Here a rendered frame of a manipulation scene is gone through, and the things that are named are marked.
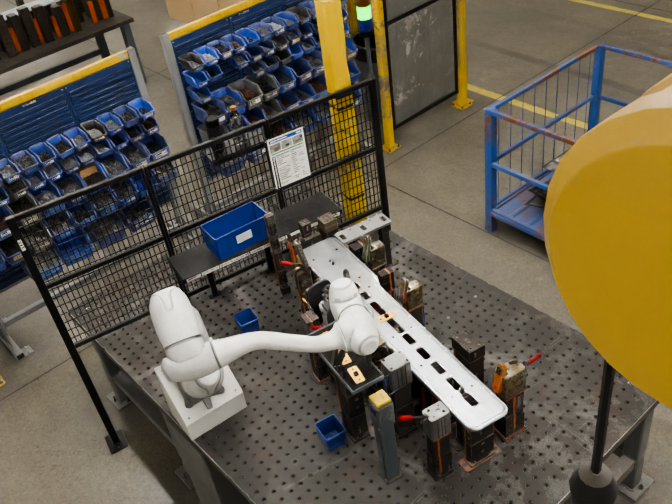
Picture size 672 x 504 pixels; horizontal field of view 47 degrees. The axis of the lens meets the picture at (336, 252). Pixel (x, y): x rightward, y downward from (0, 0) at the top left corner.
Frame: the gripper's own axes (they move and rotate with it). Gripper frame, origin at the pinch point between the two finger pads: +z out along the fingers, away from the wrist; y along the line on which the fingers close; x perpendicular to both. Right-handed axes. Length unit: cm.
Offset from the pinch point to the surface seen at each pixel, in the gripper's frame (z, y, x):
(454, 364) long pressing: 20.4, 41.0, -1.4
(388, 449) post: 30.7, 1.8, -17.4
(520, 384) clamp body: 22, 58, -22
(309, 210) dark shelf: 18, 33, 128
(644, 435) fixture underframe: 80, 117, -33
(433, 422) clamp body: 14.9, 17.2, -26.3
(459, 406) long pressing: 20.3, 31.4, -20.8
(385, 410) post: 7.9, 2.6, -17.9
